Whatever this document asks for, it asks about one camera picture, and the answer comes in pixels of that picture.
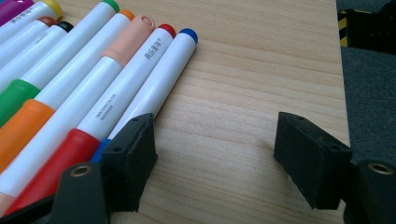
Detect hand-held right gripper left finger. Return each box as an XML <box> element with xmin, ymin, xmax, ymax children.
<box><xmin>101</xmin><ymin>112</ymin><xmax>158</xmax><ymax>213</ymax></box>

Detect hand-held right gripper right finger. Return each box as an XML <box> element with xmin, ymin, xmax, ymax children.
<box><xmin>273</xmin><ymin>111</ymin><xmax>354</xmax><ymax>210</ymax></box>

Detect red capped marker pen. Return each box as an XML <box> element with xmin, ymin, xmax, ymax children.
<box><xmin>3</xmin><ymin>23</ymin><xmax>177</xmax><ymax>217</ymax></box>

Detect peach capped marker pen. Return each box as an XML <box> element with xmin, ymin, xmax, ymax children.
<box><xmin>0</xmin><ymin>15</ymin><xmax>156</xmax><ymax>216</ymax></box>

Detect blue capped marker pen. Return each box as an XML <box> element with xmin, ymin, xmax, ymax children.
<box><xmin>90</xmin><ymin>27</ymin><xmax>199</xmax><ymax>164</ymax></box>

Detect orange capped marker pen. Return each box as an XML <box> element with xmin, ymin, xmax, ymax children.
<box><xmin>0</xmin><ymin>8</ymin><xmax>136</xmax><ymax>174</ymax></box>

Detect green capped marker pen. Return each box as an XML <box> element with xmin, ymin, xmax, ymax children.
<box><xmin>0</xmin><ymin>0</ymin><xmax>120</xmax><ymax>129</ymax></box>

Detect black capped marker pen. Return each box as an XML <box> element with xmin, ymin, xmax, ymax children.
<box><xmin>0</xmin><ymin>21</ymin><xmax>75</xmax><ymax>91</ymax></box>

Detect yellow capped marker pen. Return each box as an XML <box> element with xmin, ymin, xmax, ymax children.
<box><xmin>0</xmin><ymin>0</ymin><xmax>64</xmax><ymax>45</ymax></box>

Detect magenta capped marker pen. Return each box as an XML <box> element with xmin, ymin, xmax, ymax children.
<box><xmin>0</xmin><ymin>0</ymin><xmax>35</xmax><ymax>26</ymax></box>

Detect yellow black striped floor pad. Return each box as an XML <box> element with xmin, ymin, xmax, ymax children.
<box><xmin>338</xmin><ymin>0</ymin><xmax>396</xmax><ymax>56</ymax></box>

